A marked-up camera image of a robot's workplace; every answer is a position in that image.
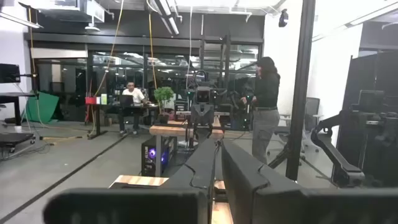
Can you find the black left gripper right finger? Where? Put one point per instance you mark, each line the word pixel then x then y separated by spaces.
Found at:
pixel 280 205

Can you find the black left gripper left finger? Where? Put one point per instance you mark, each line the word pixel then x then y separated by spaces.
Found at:
pixel 124 205

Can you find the wooden workbench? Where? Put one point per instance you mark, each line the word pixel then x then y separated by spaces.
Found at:
pixel 168 130

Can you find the leafy green potted plant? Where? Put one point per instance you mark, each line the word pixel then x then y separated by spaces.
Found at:
pixel 163 95

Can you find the black computer tower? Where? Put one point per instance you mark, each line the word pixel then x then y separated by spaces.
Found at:
pixel 152 155

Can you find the person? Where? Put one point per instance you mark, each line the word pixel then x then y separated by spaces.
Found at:
pixel 133 93
pixel 265 93

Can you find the black laptop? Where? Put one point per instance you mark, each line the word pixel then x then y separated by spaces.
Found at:
pixel 126 101

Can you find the black desk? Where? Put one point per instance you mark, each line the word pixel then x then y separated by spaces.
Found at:
pixel 15 95
pixel 99 118

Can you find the green and white box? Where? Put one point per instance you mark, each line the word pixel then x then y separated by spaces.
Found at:
pixel 104 99

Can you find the grey office chair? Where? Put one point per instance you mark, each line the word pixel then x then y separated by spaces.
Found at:
pixel 311 109

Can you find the long ceiling light fixture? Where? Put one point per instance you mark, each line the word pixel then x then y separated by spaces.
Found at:
pixel 169 18

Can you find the red box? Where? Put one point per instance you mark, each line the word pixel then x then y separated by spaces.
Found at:
pixel 90 100

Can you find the green cloth backdrop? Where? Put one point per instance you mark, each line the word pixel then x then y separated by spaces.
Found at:
pixel 42 107

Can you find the black low cart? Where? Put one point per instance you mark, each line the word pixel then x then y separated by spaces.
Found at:
pixel 14 138

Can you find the black partition panel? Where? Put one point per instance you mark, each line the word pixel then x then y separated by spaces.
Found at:
pixel 357 77

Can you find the black monitor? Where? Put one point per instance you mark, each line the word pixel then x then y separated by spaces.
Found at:
pixel 9 73

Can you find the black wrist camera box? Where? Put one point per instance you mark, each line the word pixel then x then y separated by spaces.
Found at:
pixel 203 95

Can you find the black vertical frame post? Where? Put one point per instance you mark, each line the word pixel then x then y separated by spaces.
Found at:
pixel 300 93

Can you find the black ceiling camera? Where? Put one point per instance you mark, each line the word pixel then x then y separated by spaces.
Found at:
pixel 283 18

